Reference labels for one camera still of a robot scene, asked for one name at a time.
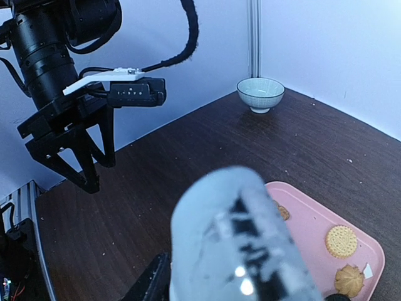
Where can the pale blue ceramic bowl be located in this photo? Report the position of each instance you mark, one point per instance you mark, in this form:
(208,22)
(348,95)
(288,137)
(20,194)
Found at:
(260,94)

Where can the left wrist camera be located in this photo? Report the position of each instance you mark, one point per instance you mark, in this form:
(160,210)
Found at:
(122,87)

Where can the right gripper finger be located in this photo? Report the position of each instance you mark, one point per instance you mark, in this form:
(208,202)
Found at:
(153,284)

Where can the left frame post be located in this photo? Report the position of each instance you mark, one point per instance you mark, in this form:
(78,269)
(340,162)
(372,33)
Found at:
(254,37)

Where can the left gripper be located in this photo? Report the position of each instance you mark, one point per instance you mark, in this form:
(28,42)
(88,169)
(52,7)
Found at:
(69,152)

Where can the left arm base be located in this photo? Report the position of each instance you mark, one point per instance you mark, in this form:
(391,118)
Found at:
(21,275)

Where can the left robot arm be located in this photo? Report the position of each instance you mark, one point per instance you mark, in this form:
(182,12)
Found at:
(45,34)

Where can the black sandwich cookie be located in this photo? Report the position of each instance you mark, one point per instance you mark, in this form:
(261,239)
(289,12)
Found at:
(337,297)

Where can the brown leaf cookie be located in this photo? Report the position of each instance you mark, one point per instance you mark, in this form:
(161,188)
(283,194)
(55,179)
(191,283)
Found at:
(283,211)

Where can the silver white tongs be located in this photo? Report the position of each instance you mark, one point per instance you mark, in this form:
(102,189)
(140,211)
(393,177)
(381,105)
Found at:
(229,242)

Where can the round cookie tray top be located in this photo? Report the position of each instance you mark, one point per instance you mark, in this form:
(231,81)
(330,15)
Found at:
(341,242)

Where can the swirl butter cookie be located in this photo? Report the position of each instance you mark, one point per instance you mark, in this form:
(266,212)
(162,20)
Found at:
(349,281)

